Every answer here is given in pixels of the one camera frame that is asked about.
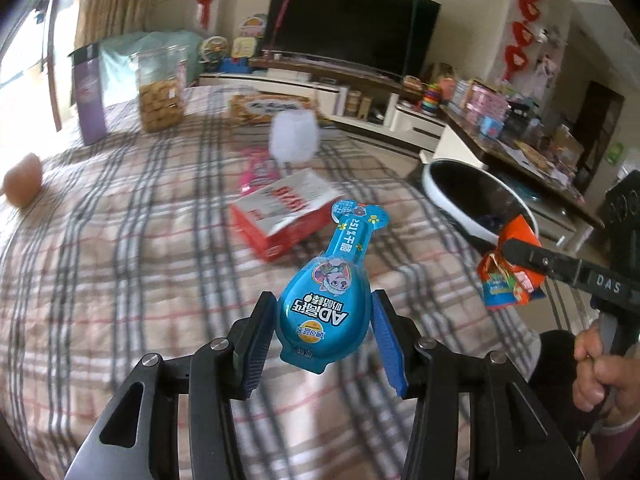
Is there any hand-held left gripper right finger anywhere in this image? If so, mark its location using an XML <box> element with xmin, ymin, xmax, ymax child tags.
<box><xmin>371</xmin><ymin>289</ymin><xmax>586</xmax><ymax>480</ymax></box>

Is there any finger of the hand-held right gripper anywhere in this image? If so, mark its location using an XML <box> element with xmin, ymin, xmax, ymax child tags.
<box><xmin>500</xmin><ymin>237</ymin><xmax>626</xmax><ymax>306</ymax></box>

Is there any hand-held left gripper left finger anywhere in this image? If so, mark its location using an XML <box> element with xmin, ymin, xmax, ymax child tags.
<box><xmin>65</xmin><ymin>291</ymin><xmax>275</xmax><ymax>480</ymax></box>

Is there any orange snack wrapper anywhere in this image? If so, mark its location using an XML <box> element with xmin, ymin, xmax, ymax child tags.
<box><xmin>475</xmin><ymin>214</ymin><xmax>548</xmax><ymax>308</ymax></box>

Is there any light blue snack packet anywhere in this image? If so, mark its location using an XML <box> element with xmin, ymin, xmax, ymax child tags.
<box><xmin>276</xmin><ymin>199</ymin><xmax>391</xmax><ymax>375</ymax></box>

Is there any white trash bin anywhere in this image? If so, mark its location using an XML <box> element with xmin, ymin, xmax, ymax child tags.
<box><xmin>421</xmin><ymin>158</ymin><xmax>541</xmax><ymax>251</ymax></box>

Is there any person's right forearm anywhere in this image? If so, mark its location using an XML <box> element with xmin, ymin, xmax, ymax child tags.
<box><xmin>592</xmin><ymin>410</ymin><xmax>640</xmax><ymax>480</ymax></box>

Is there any person's right hand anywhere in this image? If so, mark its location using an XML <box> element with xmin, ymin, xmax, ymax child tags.
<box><xmin>572</xmin><ymin>320</ymin><xmax>640</xmax><ymax>426</ymax></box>

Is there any cluttered wooden sideboard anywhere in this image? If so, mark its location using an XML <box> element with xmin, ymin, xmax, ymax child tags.
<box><xmin>440</xmin><ymin>105</ymin><xmax>606</xmax><ymax>241</ymax></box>

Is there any red and white box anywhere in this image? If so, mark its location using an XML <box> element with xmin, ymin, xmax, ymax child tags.
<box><xmin>230</xmin><ymin>170</ymin><xmax>346</xmax><ymax>263</ymax></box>

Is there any plaid tablecloth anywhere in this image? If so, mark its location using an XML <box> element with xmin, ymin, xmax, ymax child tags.
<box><xmin>0</xmin><ymin>85</ymin><xmax>591</xmax><ymax>480</ymax></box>

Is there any pink snack packet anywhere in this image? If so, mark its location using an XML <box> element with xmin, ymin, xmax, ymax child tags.
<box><xmin>237</xmin><ymin>147</ymin><xmax>283</xmax><ymax>198</ymax></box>

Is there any pink toy box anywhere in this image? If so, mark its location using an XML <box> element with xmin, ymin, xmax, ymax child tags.
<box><xmin>460</xmin><ymin>80</ymin><xmax>511</xmax><ymax>121</ymax></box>

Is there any white television cabinet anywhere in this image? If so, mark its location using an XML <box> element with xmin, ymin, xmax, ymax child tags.
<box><xmin>200</xmin><ymin>55</ymin><xmax>488</xmax><ymax>171</ymax></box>

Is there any white fluffy ball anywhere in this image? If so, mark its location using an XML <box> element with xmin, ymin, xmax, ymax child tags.
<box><xmin>268</xmin><ymin>110</ymin><xmax>321</xmax><ymax>163</ymax></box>

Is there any orange and blue cracker box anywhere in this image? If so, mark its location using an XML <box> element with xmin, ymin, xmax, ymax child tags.
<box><xmin>230</xmin><ymin>92</ymin><xmax>321</xmax><ymax>126</ymax></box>

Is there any clear jar of cookies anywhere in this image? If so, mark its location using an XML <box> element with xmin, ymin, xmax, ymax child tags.
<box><xmin>135</xmin><ymin>45</ymin><xmax>190</xmax><ymax>134</ymax></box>

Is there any red apple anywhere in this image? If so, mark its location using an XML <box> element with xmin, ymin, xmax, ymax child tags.
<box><xmin>2</xmin><ymin>154</ymin><xmax>42</xmax><ymax>207</ymax></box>

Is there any toy ferris wheel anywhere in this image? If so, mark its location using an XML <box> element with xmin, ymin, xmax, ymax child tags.
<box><xmin>200</xmin><ymin>36</ymin><xmax>228</xmax><ymax>73</ymax></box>

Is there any purple drink bottle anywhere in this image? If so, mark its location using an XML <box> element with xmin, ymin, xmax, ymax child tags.
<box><xmin>71</xmin><ymin>45</ymin><xmax>108</xmax><ymax>146</ymax></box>

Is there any cartoon house toy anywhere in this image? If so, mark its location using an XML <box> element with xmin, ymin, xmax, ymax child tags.
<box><xmin>231</xmin><ymin>14</ymin><xmax>268</xmax><ymax>58</ymax></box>

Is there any black television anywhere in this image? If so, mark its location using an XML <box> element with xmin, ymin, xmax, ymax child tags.
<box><xmin>262</xmin><ymin>0</ymin><xmax>442</xmax><ymax>83</ymax></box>

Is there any teal covered furniture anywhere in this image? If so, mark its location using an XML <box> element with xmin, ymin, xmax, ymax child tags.
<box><xmin>98</xmin><ymin>30</ymin><xmax>206</xmax><ymax>106</ymax></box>

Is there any pink stick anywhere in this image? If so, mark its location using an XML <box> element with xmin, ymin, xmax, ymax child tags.
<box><xmin>265</xmin><ymin>0</ymin><xmax>298</xmax><ymax>56</ymax></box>

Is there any beige curtain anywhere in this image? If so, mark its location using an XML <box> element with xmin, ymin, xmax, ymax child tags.
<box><xmin>75</xmin><ymin>0</ymin><xmax>151</xmax><ymax>51</ymax></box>

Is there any colourful stacking ring toy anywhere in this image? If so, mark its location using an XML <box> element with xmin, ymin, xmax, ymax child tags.
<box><xmin>421</xmin><ymin>84</ymin><xmax>443</xmax><ymax>116</ymax></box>

